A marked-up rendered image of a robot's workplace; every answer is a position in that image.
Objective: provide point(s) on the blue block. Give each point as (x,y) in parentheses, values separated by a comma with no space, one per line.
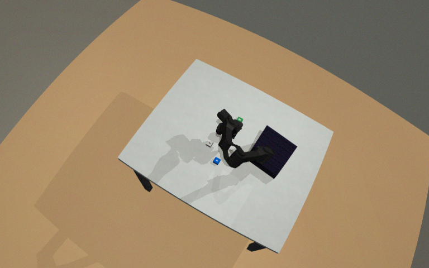
(216,161)

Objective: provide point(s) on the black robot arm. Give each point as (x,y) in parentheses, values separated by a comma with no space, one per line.
(226,128)

